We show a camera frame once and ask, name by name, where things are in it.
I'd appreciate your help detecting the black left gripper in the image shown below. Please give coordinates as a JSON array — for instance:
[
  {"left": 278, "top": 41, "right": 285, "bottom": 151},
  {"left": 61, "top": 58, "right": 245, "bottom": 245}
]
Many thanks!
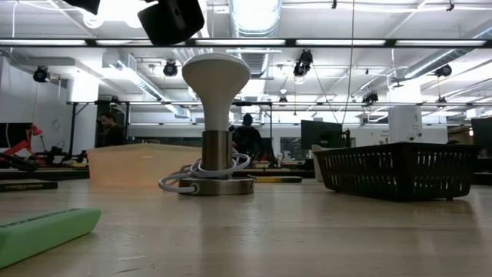
[{"left": 137, "top": 0, "right": 205, "bottom": 46}]

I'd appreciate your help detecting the white mushroom lamp metal base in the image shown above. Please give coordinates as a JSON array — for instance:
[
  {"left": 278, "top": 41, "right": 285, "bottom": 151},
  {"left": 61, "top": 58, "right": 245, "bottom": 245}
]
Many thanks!
[{"left": 178, "top": 52, "right": 256, "bottom": 197}]

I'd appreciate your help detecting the green eraser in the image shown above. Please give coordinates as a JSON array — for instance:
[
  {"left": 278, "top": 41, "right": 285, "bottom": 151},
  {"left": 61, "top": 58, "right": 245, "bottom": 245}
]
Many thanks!
[{"left": 0, "top": 208, "right": 102, "bottom": 269}]

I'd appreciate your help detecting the black ceiling spotlight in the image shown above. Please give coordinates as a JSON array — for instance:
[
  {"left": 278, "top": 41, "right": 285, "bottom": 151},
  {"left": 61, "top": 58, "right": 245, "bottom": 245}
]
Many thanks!
[
  {"left": 162, "top": 59, "right": 179, "bottom": 78},
  {"left": 292, "top": 48, "right": 314, "bottom": 78},
  {"left": 32, "top": 65, "right": 51, "bottom": 84},
  {"left": 435, "top": 63, "right": 454, "bottom": 78},
  {"left": 361, "top": 90, "right": 380, "bottom": 105}
]

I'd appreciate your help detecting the white square column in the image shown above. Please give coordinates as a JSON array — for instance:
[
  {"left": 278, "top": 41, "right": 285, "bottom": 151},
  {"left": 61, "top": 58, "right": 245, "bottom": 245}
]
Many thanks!
[{"left": 67, "top": 72, "right": 100, "bottom": 104}]

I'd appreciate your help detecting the person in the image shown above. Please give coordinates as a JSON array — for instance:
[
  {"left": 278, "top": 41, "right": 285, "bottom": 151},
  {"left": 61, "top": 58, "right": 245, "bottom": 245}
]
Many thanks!
[
  {"left": 230, "top": 112, "right": 266, "bottom": 166},
  {"left": 98, "top": 112, "right": 126, "bottom": 148}
]

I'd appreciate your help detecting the orange translucent plastic bin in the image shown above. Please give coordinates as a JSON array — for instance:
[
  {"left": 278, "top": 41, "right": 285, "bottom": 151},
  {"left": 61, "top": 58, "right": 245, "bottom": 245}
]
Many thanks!
[{"left": 87, "top": 143, "right": 204, "bottom": 189}]

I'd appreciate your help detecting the black computer monitor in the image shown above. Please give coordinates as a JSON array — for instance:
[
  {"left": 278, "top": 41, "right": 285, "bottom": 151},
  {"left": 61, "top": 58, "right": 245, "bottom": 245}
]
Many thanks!
[
  {"left": 300, "top": 119, "right": 344, "bottom": 150},
  {"left": 470, "top": 117, "right": 492, "bottom": 145},
  {"left": 0, "top": 122, "right": 34, "bottom": 149}
]

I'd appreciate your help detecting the grey plastic bin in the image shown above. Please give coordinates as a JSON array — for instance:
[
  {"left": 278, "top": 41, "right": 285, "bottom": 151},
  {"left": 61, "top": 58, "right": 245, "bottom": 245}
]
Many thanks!
[{"left": 310, "top": 144, "right": 327, "bottom": 182}]

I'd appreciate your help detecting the white pillar with sign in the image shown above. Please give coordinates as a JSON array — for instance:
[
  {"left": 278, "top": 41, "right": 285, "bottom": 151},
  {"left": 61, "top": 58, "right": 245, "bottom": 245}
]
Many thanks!
[{"left": 387, "top": 105, "right": 424, "bottom": 144}]

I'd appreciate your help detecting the black mesh basket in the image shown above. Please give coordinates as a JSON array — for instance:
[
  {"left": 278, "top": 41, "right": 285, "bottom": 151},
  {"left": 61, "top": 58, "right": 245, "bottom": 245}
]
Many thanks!
[{"left": 314, "top": 142, "right": 481, "bottom": 202}]

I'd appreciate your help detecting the silver ventilation duct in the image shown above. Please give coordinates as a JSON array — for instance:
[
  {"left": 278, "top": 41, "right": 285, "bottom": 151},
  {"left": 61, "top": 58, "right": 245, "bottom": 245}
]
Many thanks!
[{"left": 228, "top": 0, "right": 284, "bottom": 38}]

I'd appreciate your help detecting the black background station frame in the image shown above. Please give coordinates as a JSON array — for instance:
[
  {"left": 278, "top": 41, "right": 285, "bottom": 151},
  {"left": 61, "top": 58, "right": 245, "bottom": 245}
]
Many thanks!
[{"left": 67, "top": 99, "right": 492, "bottom": 165}]

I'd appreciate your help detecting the white lamp cable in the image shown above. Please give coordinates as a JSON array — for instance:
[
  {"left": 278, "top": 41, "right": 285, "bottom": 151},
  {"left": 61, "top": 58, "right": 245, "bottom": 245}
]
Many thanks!
[{"left": 158, "top": 148, "right": 251, "bottom": 194}]

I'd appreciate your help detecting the thin hanging cable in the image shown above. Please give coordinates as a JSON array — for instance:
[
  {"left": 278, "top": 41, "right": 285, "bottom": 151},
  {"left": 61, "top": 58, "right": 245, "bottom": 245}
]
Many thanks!
[{"left": 340, "top": 0, "right": 357, "bottom": 124}]

